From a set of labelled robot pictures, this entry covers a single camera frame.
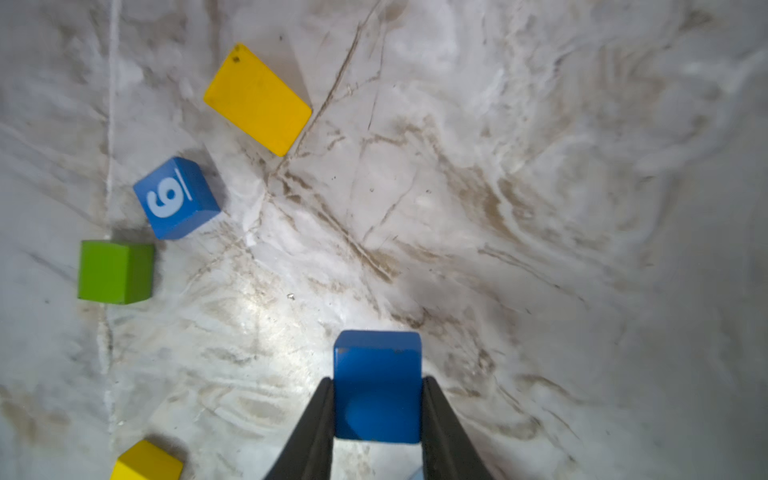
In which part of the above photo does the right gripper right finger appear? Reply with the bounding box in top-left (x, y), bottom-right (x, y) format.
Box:
top-left (421, 376), bottom-right (493, 480)

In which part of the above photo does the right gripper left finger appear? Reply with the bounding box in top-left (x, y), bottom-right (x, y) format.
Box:
top-left (265, 377), bottom-right (335, 480)

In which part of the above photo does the yellow cube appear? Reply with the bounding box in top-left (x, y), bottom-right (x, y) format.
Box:
top-left (110, 440), bottom-right (184, 480)

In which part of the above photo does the green cube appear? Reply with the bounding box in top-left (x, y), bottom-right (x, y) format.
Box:
top-left (78, 240), bottom-right (155, 305)

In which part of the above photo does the blue number nine cube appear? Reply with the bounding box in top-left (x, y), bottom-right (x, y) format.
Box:
top-left (133, 157), bottom-right (221, 240)

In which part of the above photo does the yellow half-round block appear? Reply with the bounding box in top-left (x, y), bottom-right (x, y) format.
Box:
top-left (203, 43), bottom-right (312, 157)

